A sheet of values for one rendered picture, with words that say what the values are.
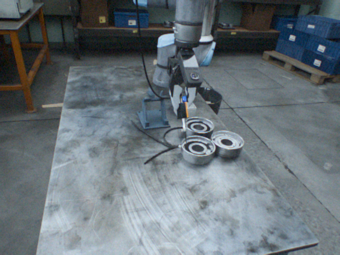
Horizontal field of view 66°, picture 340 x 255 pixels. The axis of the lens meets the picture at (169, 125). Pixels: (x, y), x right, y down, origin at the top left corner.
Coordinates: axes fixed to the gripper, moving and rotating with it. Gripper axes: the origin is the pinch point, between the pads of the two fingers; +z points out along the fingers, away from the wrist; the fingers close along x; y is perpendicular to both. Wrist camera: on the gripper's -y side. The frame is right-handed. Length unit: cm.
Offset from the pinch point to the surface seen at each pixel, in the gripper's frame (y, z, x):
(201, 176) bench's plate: -17.5, 13.2, -0.7
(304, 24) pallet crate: 270, 25, -298
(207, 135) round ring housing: -1.8, 10.7, -9.6
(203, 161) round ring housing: -13.4, 11.2, -2.9
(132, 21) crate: 345, 39, -49
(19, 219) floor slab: 51, 93, 72
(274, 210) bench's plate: -33.1, 13.2, -14.2
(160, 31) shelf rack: 333, 50, -90
